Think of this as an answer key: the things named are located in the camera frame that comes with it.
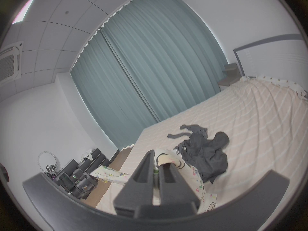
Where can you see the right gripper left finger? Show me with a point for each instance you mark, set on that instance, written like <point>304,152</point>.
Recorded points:
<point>144,193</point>

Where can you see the ceiling light panel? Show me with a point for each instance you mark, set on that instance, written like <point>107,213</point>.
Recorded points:
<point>27,6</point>

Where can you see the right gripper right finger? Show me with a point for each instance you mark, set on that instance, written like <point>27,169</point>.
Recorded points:
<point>179,197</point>

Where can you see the dark grey garment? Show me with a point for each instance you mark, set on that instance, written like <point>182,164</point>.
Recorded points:
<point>195,129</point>

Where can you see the ceiling air conditioner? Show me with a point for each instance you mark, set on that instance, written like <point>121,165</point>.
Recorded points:
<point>9,66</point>

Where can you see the white printed pyjama top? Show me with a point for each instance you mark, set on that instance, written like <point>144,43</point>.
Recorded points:
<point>200,187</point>

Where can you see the bed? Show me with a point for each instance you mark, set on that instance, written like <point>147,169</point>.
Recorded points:
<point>240,129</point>

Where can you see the grey bedside table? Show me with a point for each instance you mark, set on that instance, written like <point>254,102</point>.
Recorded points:
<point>228,80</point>

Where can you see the blue-green curtain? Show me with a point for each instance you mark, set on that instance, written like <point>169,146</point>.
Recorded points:
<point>163,56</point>
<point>108,92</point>

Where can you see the black shirt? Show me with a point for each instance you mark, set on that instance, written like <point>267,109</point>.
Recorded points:
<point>204,155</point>

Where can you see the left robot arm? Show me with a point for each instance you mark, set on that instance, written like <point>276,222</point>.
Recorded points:
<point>81,185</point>

